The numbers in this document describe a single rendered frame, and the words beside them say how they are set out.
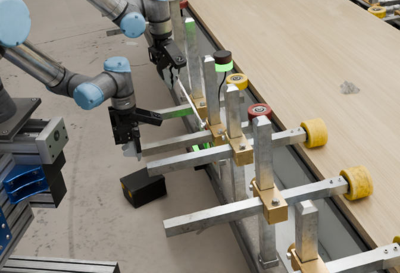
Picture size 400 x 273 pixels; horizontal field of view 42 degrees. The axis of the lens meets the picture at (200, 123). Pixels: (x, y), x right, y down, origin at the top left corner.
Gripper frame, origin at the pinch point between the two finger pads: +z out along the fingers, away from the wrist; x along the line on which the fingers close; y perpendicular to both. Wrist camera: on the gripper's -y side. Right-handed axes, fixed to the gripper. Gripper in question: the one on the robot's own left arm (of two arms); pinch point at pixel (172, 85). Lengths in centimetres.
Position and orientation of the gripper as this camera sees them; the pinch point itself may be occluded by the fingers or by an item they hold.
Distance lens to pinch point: 186.0
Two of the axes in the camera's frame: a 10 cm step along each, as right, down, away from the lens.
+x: -8.2, 3.7, -4.4
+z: 1.0, 8.5, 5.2
